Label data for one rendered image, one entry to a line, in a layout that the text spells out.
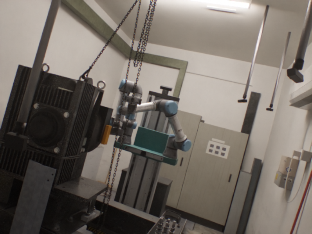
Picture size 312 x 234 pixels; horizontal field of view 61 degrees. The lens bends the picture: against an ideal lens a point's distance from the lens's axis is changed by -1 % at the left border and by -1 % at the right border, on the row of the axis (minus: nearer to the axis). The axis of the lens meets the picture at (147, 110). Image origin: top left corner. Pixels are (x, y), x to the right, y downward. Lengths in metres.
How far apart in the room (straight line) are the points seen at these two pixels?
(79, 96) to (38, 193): 0.63
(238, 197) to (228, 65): 2.24
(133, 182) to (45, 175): 1.48
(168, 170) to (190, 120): 0.92
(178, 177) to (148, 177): 1.78
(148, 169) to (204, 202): 1.96
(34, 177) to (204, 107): 3.63
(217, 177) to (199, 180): 0.30
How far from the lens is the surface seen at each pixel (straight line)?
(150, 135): 2.84
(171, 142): 2.65
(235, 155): 4.60
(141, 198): 3.02
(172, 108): 2.35
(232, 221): 4.78
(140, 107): 2.35
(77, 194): 1.84
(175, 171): 4.69
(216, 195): 4.68
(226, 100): 4.86
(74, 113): 1.79
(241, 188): 4.66
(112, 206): 2.51
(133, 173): 2.95
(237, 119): 4.84
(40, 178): 1.72
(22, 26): 3.09
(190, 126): 4.62
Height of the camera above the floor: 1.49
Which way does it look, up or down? 1 degrees up
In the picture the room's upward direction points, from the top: 15 degrees clockwise
